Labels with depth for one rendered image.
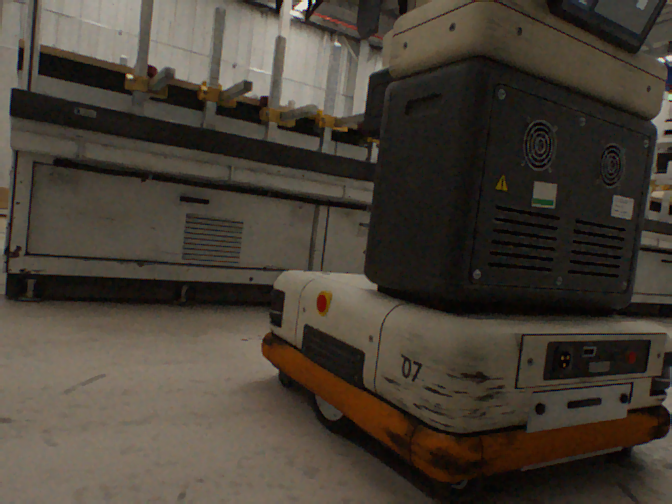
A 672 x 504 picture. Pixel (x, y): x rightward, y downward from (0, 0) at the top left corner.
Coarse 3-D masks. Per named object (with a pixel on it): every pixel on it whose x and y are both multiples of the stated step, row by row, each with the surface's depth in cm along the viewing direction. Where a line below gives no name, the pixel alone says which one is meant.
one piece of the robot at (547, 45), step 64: (448, 0) 83; (512, 0) 79; (448, 64) 85; (512, 64) 82; (576, 64) 88; (640, 64) 98; (384, 128) 96; (448, 128) 81; (512, 128) 82; (576, 128) 90; (640, 128) 100; (384, 192) 94; (448, 192) 80; (512, 192) 84; (576, 192) 92; (640, 192) 103; (384, 256) 93; (448, 256) 80; (512, 256) 87; (576, 256) 94
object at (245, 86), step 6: (240, 84) 169; (246, 84) 167; (252, 84) 168; (228, 90) 179; (234, 90) 174; (240, 90) 169; (246, 90) 168; (252, 90) 168; (222, 96) 185; (228, 96) 180; (234, 96) 179
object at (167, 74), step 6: (162, 72) 157; (168, 72) 154; (174, 72) 155; (156, 78) 164; (162, 78) 157; (168, 78) 156; (174, 78) 155; (150, 84) 172; (156, 84) 166; (162, 84) 165; (156, 90) 174
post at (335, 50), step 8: (336, 48) 210; (336, 56) 211; (328, 64) 213; (336, 64) 211; (328, 72) 213; (336, 72) 212; (328, 80) 212; (336, 80) 212; (328, 88) 212; (336, 88) 212; (328, 96) 211; (328, 104) 211; (328, 112) 212; (328, 128) 213; (320, 136) 214; (328, 136) 213; (320, 144) 214; (328, 144) 213
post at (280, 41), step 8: (280, 40) 198; (280, 48) 198; (280, 56) 198; (272, 64) 200; (280, 64) 199; (272, 72) 200; (280, 72) 199; (272, 80) 199; (280, 80) 199; (272, 88) 199; (280, 88) 200; (272, 96) 198; (272, 104) 199; (272, 128) 200
